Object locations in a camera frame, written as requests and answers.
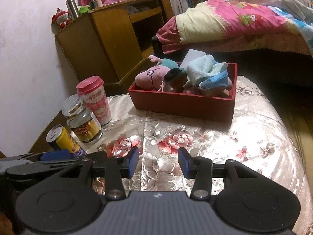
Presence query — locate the blue face mask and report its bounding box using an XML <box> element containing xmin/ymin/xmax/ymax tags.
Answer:
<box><xmin>197</xmin><ymin>70</ymin><xmax>233</xmax><ymax>97</ymax></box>

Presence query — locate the pink pig plush toy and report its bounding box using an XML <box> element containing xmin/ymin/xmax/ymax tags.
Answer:
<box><xmin>135</xmin><ymin>55</ymin><xmax>179</xmax><ymax>91</ymax></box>

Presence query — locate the light blue towel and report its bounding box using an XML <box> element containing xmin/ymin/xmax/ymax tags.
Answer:
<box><xmin>185</xmin><ymin>55</ymin><xmax>228</xmax><ymax>87</ymax></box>

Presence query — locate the yellow purple drink can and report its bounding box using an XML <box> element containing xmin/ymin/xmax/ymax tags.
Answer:
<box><xmin>46</xmin><ymin>124</ymin><xmax>87</xmax><ymax>158</ymax></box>

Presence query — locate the floral tablecloth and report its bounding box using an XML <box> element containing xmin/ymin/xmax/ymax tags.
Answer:
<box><xmin>82</xmin><ymin>76</ymin><xmax>312</xmax><ymax>234</ymax></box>

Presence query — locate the glass jar with gold label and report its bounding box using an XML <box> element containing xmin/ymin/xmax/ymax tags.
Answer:
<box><xmin>62</xmin><ymin>94</ymin><xmax>102</xmax><ymax>143</ymax></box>

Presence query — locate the red cardboard box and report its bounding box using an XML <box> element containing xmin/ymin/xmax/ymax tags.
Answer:
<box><xmin>128</xmin><ymin>63</ymin><xmax>238</xmax><ymax>124</ymax></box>

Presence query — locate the pink lidded drink cup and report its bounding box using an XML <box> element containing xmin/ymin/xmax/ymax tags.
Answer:
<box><xmin>76</xmin><ymin>75</ymin><xmax>112</xmax><ymax>125</ymax></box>

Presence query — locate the wooden cabinet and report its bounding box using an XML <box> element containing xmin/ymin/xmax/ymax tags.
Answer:
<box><xmin>55</xmin><ymin>0</ymin><xmax>174</xmax><ymax>96</ymax></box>

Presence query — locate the red santa doll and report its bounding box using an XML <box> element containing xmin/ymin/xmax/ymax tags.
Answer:
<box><xmin>51</xmin><ymin>8</ymin><xmax>71</xmax><ymax>29</ymax></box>

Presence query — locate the steel thermos bottle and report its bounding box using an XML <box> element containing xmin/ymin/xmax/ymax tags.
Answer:
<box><xmin>66</xmin><ymin>0</ymin><xmax>80</xmax><ymax>20</ymax></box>

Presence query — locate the pink floral quilt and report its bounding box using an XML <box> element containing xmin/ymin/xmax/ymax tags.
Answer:
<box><xmin>156</xmin><ymin>0</ymin><xmax>312</xmax><ymax>55</ymax></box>

